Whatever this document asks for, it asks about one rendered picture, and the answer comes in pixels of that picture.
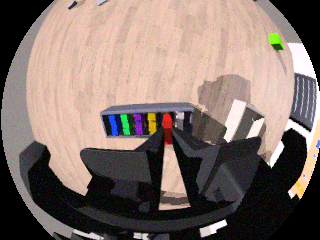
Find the white open-top tray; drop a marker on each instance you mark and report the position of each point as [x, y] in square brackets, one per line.
[243, 121]

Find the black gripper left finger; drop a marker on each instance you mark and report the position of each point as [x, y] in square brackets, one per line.
[144, 163]

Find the small green cube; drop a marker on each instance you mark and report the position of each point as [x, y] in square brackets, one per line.
[276, 42]

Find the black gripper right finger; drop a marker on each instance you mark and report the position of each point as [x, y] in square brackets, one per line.
[199, 161]

